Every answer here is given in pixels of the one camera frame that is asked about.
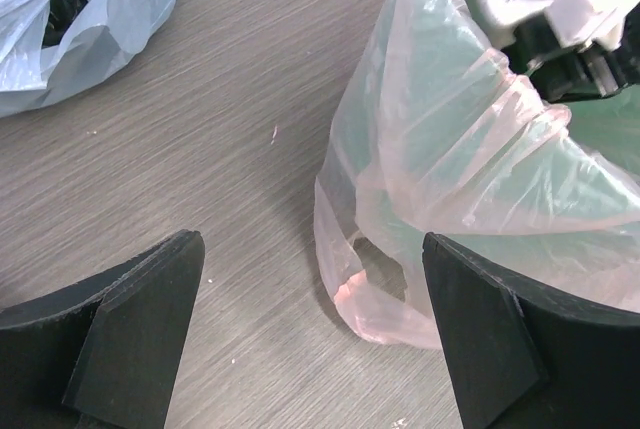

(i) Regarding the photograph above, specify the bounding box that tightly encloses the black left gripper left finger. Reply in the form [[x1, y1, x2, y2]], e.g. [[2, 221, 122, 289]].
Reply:
[[1, 230, 205, 428]]

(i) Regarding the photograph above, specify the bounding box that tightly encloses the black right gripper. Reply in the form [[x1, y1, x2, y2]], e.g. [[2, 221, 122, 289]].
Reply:
[[503, 13, 639, 103]]

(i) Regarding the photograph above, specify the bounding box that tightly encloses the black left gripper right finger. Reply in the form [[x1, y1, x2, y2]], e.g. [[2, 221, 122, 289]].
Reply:
[[423, 233, 639, 429]]

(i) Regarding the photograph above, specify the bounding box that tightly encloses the green plastic trash bin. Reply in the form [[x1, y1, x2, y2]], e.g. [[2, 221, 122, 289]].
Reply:
[[379, 0, 639, 311]]

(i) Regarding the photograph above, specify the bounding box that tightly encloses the pink plastic trash bag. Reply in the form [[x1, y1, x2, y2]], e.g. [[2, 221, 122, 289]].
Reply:
[[314, 0, 639, 349]]

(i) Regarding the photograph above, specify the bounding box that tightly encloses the blue plastic bag with trash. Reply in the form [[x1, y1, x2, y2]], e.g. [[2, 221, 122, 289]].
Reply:
[[1, 0, 176, 116]]

